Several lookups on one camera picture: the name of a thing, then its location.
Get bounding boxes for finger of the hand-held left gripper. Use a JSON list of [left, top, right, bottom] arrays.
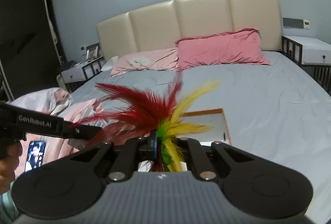
[[61, 120, 103, 141]]

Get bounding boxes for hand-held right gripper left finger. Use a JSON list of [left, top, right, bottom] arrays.
[[61, 135, 158, 184]]

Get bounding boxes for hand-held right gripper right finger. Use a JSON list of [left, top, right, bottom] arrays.
[[178, 137, 269, 183]]

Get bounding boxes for colourful feather shuttlecock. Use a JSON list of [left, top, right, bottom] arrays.
[[68, 72, 221, 173]]

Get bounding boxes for orange cardboard box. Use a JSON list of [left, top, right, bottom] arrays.
[[178, 108, 232, 147]]

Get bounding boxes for person's left hand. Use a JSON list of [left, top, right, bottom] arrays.
[[0, 141, 23, 195]]

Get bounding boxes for pink quilt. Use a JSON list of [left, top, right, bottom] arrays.
[[8, 87, 125, 175]]

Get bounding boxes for smartphone with lit screen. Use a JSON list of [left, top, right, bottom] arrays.
[[24, 140, 47, 173]]

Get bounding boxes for cluttered white black nightstand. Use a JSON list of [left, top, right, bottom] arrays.
[[56, 56, 105, 92]]

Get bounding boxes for dark wardrobe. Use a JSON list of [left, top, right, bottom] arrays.
[[0, 0, 64, 103]]

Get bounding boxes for light pink pillow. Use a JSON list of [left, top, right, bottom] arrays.
[[110, 48, 179, 77]]

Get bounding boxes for bed with grey sheet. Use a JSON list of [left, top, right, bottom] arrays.
[[5, 51, 331, 224]]

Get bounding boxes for dark pink pillow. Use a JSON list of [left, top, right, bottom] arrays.
[[175, 28, 271, 71]]

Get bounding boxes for cream padded headboard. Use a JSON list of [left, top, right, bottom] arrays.
[[96, 0, 282, 64]]

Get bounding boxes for white black nightstand with drawer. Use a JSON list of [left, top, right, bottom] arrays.
[[281, 35, 331, 96]]

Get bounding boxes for silver photo frame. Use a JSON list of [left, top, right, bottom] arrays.
[[85, 45, 100, 60]]

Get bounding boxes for grey wall switch panel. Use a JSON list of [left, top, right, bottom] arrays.
[[282, 17, 304, 29]]

